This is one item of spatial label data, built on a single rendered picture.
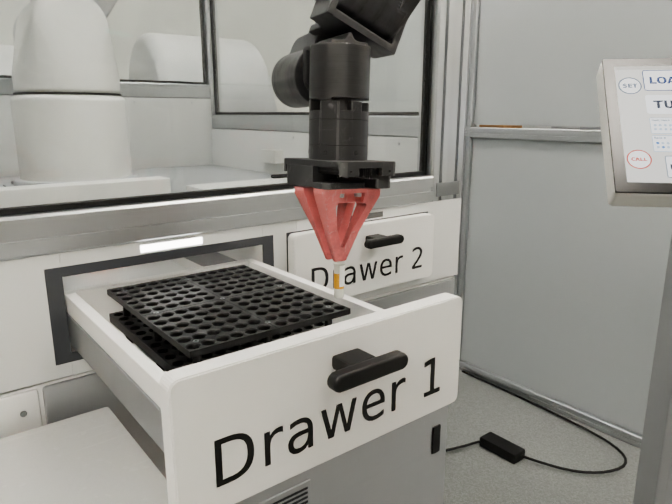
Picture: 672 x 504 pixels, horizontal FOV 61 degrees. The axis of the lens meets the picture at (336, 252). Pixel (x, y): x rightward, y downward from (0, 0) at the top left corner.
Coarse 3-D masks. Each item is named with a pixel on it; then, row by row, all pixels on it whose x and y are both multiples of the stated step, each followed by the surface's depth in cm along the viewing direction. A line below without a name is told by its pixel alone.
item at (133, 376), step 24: (216, 264) 78; (240, 264) 79; (264, 264) 78; (96, 288) 67; (312, 288) 68; (72, 312) 63; (96, 312) 59; (360, 312) 61; (72, 336) 64; (96, 336) 56; (120, 336) 53; (96, 360) 57; (120, 360) 51; (144, 360) 48; (120, 384) 51; (144, 384) 46; (144, 408) 46
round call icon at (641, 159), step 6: (630, 150) 102; (636, 150) 102; (642, 150) 102; (648, 150) 102; (630, 156) 102; (636, 156) 101; (642, 156) 101; (648, 156) 101; (630, 162) 101; (636, 162) 101; (642, 162) 101; (648, 162) 100; (630, 168) 100; (636, 168) 100; (642, 168) 100; (648, 168) 100
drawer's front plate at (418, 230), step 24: (408, 216) 94; (432, 216) 97; (288, 240) 81; (312, 240) 82; (360, 240) 88; (408, 240) 94; (432, 240) 98; (288, 264) 82; (312, 264) 83; (384, 264) 92; (408, 264) 95; (432, 264) 99; (360, 288) 89
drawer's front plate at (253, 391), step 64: (384, 320) 48; (448, 320) 53; (192, 384) 37; (256, 384) 41; (320, 384) 44; (384, 384) 49; (448, 384) 55; (192, 448) 38; (256, 448) 42; (320, 448) 46
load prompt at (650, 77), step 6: (642, 72) 109; (648, 72) 109; (654, 72) 109; (660, 72) 109; (666, 72) 108; (648, 78) 108; (654, 78) 108; (660, 78) 108; (666, 78) 108; (648, 84) 108; (654, 84) 108; (660, 84) 107; (666, 84) 107; (648, 90) 107; (654, 90) 107; (660, 90) 107; (666, 90) 107
